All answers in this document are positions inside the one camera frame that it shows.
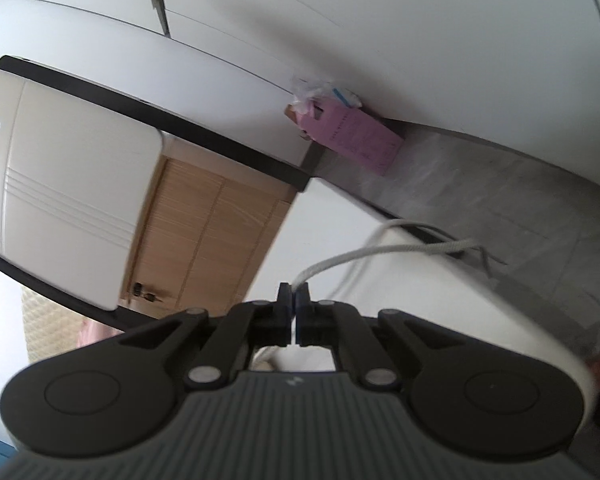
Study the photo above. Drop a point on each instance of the cream quilted headboard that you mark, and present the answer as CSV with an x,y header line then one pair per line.
x,y
45,325

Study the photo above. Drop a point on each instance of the white shoelace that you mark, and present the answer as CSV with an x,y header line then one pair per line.
x,y
405,250

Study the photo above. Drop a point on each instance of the white plastic bag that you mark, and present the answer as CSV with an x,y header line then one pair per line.
x,y
307,91

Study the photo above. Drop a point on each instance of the light wooden nightstand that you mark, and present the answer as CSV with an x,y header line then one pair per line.
x,y
205,235

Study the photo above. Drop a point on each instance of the blue and white packet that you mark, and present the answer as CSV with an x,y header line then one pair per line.
x,y
347,96

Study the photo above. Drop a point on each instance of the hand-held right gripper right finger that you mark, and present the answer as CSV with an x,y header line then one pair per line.
x,y
302,320

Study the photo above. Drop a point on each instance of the black drawer keys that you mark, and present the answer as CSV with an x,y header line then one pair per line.
x,y
139,290

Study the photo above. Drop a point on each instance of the pink cardboard box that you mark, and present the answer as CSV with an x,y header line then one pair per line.
x,y
355,135

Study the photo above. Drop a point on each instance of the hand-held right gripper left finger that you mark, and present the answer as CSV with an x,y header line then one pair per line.
x,y
285,312

